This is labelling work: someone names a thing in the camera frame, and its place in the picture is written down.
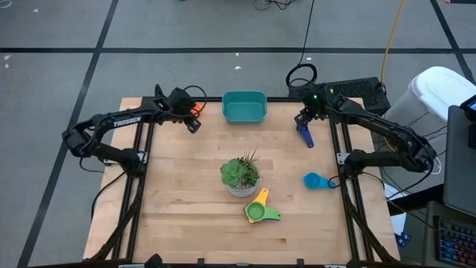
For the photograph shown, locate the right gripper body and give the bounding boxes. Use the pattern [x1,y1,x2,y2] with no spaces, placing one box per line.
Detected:
[302,89,336,121]

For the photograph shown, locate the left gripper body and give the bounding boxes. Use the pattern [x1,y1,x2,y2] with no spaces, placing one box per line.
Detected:
[164,86,202,135]

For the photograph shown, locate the small dark blue measuring cup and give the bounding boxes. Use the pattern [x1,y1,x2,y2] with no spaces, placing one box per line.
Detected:
[296,123,315,149]

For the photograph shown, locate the light blue measuring cup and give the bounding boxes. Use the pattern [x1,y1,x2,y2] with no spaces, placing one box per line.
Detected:
[303,172,338,191]

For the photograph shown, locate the yellow measuring cup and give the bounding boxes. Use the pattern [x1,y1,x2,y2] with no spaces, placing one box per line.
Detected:
[243,188,270,224]

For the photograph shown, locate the green measuring cup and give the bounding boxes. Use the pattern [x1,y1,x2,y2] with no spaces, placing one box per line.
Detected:
[245,202,283,223]

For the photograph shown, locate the teal plastic basket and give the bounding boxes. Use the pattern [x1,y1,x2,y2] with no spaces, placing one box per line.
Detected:
[222,90,268,125]

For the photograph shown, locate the black perforated computer case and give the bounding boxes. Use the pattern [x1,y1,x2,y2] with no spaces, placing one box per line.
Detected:
[289,77,391,116]

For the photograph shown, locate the succulent in triangle-patterned pot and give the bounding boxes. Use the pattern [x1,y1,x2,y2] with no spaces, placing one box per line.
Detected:
[219,147,262,198]

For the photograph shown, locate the white trash bin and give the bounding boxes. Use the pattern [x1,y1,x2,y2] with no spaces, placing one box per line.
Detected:
[382,66,476,130]

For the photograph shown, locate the white paper sheet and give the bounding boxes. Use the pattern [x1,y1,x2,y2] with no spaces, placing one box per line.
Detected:
[382,182,408,235]

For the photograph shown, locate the black device with screen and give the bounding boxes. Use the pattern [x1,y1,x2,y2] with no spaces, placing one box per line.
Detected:
[460,95,476,150]

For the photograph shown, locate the backlit black keyboard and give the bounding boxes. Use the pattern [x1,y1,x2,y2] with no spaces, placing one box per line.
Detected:
[435,217,476,268]

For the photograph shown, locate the black metal table frame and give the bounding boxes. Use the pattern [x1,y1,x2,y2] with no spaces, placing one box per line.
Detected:
[87,83,401,268]

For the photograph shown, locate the black hanging cable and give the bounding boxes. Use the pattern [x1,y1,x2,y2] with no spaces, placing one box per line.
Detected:
[285,0,318,89]

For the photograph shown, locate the black cable tangle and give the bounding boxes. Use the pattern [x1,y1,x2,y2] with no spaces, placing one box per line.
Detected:
[253,0,298,11]

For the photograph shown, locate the yellow hanging cable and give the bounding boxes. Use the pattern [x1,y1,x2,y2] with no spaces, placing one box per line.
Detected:
[379,0,407,87]

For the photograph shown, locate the thin black power cable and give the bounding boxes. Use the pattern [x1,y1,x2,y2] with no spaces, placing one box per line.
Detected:
[90,172,126,221]

